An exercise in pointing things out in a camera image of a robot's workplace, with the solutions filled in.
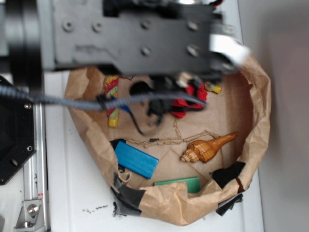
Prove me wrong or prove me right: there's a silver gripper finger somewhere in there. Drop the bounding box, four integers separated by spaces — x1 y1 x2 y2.
210 34 250 66

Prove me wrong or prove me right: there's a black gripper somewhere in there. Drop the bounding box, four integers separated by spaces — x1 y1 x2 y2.
52 0 237 75

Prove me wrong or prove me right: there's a multicolored twisted rope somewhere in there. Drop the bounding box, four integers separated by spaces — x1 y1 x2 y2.
104 75 223 128

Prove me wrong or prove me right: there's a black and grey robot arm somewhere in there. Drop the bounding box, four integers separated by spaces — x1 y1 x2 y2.
0 0 250 85

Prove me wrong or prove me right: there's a brown spiral seashell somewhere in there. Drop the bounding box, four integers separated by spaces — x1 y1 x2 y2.
180 132 239 163

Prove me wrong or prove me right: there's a brown paper lined bin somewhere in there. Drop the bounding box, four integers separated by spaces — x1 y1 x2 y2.
70 57 271 225

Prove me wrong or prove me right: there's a blue rectangular block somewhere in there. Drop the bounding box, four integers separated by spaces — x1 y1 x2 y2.
114 141 159 179

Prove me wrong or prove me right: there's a green rectangular block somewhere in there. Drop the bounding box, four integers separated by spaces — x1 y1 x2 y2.
154 177 200 193

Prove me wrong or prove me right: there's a grey braided cable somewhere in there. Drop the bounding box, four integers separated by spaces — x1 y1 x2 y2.
0 84 208 112

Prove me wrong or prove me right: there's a black octagonal mount plate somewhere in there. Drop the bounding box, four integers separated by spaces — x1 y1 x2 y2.
0 75 37 186

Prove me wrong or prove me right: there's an aluminum extrusion rail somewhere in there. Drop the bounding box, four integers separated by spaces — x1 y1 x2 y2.
23 103 50 232

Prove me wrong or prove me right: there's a metal corner bracket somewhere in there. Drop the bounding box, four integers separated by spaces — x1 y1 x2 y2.
14 199 46 232

